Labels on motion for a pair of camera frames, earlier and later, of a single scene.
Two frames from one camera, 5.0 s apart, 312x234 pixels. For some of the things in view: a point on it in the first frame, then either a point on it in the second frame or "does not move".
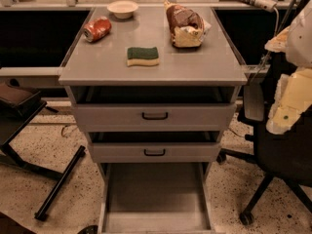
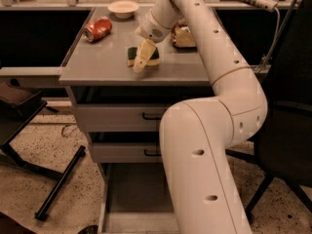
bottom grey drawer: x=155 y=198 does not move
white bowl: x=122 y=9 does not move
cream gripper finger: x=279 y=42 to x=153 y=33
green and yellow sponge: x=142 y=56 does not move
